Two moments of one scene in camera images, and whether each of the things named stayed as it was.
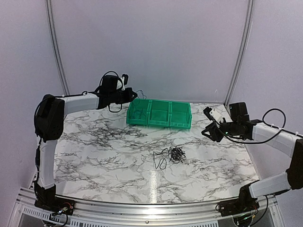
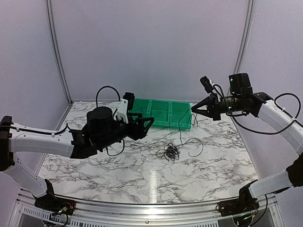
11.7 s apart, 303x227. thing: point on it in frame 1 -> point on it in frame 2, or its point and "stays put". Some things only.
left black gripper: x=129 y=98 -> x=135 y=135
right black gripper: x=215 y=136 -> x=216 y=112
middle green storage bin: x=159 y=113 stays put
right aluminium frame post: x=243 y=51 stays put
